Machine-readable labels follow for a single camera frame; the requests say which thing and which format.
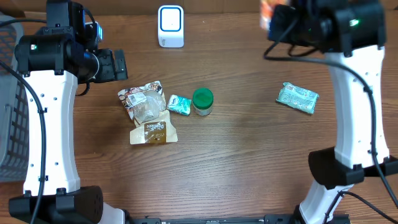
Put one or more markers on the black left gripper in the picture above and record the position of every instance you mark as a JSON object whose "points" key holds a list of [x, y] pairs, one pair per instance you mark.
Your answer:
{"points": [[112, 73]]}

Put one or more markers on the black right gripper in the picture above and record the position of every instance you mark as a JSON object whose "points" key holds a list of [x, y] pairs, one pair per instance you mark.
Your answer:
{"points": [[278, 22]]}

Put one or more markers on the green lid white jar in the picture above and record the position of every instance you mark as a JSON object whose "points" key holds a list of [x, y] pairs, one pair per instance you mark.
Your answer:
{"points": [[203, 100]]}

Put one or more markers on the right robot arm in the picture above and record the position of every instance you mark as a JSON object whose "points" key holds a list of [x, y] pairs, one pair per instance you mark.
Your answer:
{"points": [[351, 35]]}

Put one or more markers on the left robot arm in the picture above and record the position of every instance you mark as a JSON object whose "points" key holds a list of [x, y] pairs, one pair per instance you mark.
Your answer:
{"points": [[51, 64]]}

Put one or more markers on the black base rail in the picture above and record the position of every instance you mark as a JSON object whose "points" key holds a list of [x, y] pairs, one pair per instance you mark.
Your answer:
{"points": [[211, 220]]}

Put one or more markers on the mint green packet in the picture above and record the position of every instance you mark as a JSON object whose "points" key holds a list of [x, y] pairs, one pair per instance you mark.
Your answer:
{"points": [[298, 98]]}

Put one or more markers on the orange tissue packet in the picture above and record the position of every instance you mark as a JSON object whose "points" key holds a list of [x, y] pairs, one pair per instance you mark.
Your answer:
{"points": [[267, 9]]}

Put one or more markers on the small teal tissue packet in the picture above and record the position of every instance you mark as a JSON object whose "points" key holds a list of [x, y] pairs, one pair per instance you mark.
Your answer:
{"points": [[180, 105]]}

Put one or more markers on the white barcode scanner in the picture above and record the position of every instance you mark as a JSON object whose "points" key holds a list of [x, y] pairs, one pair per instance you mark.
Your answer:
{"points": [[171, 26]]}

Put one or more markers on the grey plastic mesh basket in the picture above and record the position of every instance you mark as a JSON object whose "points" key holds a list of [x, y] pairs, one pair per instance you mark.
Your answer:
{"points": [[14, 111]]}

